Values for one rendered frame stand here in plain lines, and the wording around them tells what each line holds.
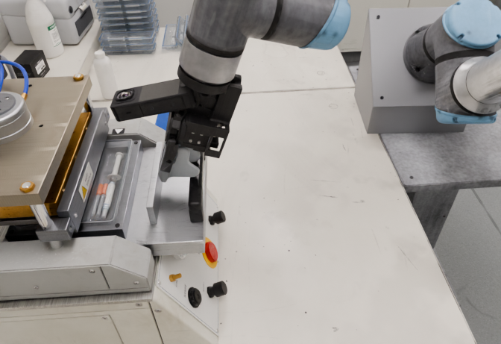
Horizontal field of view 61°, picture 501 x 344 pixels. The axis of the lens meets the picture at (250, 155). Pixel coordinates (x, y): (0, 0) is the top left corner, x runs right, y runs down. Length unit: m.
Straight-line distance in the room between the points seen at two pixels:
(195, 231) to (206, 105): 0.19
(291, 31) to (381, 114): 0.66
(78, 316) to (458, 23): 0.87
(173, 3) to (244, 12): 2.70
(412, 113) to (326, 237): 0.44
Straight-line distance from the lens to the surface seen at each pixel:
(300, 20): 0.53
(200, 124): 0.58
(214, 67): 0.53
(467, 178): 1.13
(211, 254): 0.82
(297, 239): 0.91
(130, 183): 0.70
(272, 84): 1.36
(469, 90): 0.93
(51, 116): 0.68
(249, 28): 0.51
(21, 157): 0.62
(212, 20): 0.50
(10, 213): 0.65
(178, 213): 0.67
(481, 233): 2.09
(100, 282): 0.64
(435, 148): 1.19
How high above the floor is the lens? 1.47
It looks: 41 degrees down
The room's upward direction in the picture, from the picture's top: 2 degrees counter-clockwise
